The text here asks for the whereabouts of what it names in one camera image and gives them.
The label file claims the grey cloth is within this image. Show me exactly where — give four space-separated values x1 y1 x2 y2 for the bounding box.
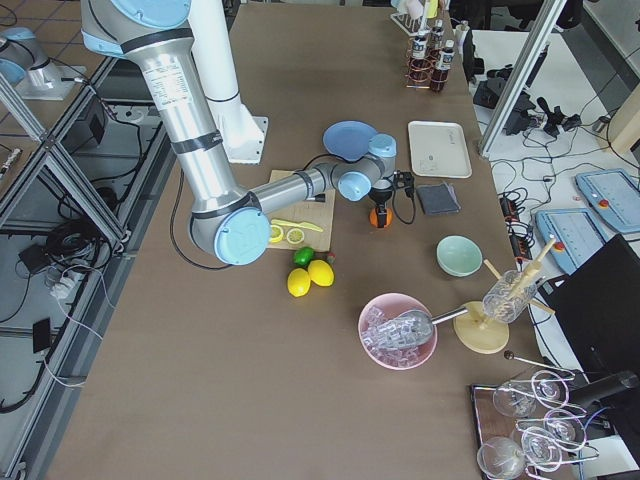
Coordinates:
416 183 461 216

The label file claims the tea bottle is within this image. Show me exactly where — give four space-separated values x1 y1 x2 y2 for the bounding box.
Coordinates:
408 30 427 86
429 19 444 58
430 40 455 93

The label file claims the thick lemon half slice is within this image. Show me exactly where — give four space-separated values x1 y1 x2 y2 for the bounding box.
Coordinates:
269 224 284 244

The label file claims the top tea bottle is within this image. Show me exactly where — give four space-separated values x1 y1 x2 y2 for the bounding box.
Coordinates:
408 30 427 86

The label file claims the green lime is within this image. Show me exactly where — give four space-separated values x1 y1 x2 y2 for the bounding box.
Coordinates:
293 246 315 268

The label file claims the teach pendant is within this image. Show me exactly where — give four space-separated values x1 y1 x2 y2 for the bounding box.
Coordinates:
575 169 640 234
535 208 609 274

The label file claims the wooden cutting board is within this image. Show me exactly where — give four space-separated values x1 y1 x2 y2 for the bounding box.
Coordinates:
267 190 336 252

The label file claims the wooden cup stand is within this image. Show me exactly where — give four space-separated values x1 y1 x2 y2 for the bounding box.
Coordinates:
453 236 555 354

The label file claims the green bowl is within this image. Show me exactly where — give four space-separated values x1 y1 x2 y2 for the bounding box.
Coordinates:
436 235 483 277

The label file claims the lower right tea bottle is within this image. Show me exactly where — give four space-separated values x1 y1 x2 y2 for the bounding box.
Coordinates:
429 19 444 58

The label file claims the pink bowl with ice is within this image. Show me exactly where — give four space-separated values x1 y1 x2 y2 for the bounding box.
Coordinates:
357 293 438 370

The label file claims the yellow plastic knife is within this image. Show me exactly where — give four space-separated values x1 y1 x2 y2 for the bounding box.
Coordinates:
271 218 324 232

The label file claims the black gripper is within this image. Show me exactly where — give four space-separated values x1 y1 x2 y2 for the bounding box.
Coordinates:
368 170 415 229

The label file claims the lower left tea bottle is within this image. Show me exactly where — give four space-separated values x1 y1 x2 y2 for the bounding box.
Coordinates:
430 40 455 93

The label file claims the lower yellow lemon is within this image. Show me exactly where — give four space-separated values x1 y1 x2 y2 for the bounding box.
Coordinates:
287 268 311 298

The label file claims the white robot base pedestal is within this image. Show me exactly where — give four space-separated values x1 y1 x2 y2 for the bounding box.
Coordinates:
188 0 268 165

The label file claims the thin lemon slice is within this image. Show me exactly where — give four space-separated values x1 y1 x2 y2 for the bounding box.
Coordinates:
286 227 305 245

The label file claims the near teach pendant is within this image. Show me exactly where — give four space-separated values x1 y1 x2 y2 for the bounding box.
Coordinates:
535 208 609 274

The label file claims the copper wire bottle rack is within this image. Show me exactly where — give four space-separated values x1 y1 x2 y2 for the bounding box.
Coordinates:
404 27 446 92

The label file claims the yellow lemon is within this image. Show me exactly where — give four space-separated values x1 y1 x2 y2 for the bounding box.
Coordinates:
307 259 335 287
287 268 311 298

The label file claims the wine glass rack tray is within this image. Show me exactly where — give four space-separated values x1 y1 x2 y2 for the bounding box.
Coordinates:
471 350 607 479

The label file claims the upper yellow lemon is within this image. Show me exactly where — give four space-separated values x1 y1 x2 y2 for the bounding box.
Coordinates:
307 259 335 287

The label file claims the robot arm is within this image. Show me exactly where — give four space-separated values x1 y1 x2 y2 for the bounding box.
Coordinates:
1 27 73 101
81 1 396 266

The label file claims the orange fruit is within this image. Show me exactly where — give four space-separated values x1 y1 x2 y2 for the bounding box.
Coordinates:
369 205 393 229

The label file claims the blue plate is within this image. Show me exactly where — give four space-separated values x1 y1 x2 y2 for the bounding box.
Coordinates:
322 120 378 162

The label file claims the cream rabbit tray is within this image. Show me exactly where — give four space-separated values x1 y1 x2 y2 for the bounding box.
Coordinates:
408 120 472 179

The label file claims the clear glass cup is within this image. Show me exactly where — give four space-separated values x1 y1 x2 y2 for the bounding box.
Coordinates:
482 270 537 324

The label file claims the far teach pendant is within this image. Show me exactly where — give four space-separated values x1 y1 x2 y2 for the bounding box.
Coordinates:
575 169 640 234

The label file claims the metal scoop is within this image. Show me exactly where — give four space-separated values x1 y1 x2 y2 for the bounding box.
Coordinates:
388 307 468 348

